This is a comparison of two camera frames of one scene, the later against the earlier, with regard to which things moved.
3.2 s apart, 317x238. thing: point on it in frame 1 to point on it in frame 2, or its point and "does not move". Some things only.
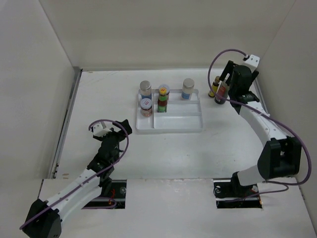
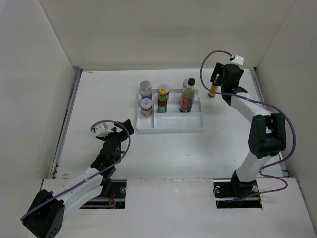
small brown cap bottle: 214,89 does not move
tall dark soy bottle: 222,95 to 187,96
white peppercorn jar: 145,89 does not move
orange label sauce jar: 146,107 does not move
